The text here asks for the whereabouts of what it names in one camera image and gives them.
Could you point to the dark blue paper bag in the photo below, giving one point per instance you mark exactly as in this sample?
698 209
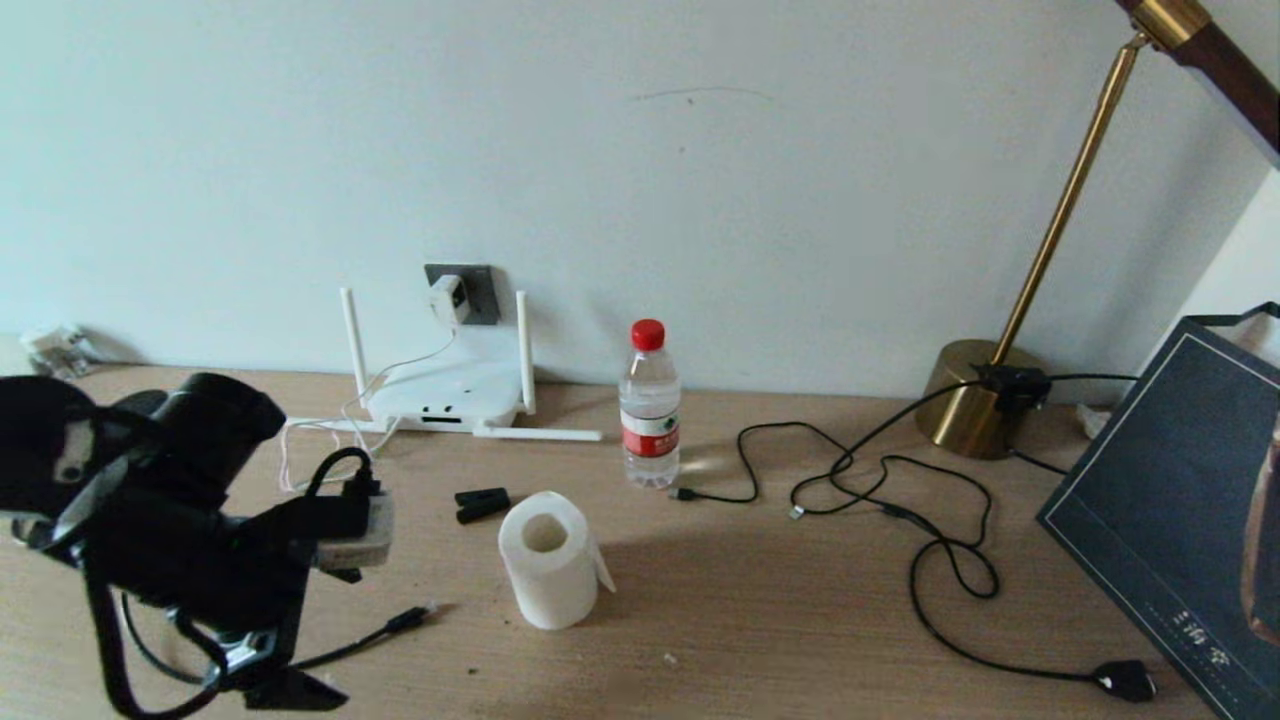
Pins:
1180 480

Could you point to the white power adapter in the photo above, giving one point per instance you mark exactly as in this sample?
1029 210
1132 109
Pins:
448 300

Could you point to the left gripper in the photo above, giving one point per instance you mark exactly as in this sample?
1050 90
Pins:
200 570

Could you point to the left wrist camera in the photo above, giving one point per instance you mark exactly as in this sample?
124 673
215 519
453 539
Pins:
355 530

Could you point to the small black clip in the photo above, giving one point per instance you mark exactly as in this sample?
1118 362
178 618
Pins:
480 503

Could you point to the grey wall socket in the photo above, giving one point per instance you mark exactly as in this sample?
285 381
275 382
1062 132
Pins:
482 290

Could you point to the white wifi router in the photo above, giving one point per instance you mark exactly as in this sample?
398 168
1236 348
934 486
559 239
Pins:
445 390

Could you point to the white toilet paper roll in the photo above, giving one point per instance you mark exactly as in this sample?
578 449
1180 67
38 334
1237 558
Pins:
550 585

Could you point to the clear water bottle red cap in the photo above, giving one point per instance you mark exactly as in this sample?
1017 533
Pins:
650 420

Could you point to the white crumpled tissue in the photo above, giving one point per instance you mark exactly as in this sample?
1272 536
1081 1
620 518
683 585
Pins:
1095 420

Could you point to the brass desk lamp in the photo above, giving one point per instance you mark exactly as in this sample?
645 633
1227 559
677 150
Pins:
965 410

